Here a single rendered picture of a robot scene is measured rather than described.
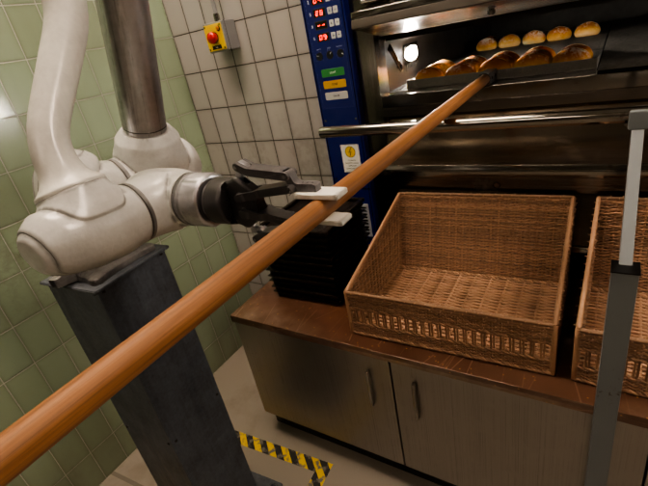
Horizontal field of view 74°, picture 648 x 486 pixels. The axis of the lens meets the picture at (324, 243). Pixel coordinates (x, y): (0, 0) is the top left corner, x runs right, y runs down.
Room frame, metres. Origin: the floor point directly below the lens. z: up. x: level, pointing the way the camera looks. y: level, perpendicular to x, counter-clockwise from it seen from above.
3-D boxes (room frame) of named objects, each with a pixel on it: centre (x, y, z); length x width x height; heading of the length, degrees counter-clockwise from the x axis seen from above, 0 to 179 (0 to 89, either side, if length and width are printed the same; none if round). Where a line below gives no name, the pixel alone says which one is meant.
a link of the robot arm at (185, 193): (0.69, 0.18, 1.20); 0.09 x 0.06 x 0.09; 144
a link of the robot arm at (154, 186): (0.75, 0.27, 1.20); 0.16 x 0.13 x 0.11; 54
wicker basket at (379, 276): (1.09, -0.38, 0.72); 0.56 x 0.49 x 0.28; 55
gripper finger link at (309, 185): (0.57, 0.01, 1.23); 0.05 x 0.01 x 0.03; 54
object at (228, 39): (1.82, 0.22, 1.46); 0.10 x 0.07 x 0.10; 54
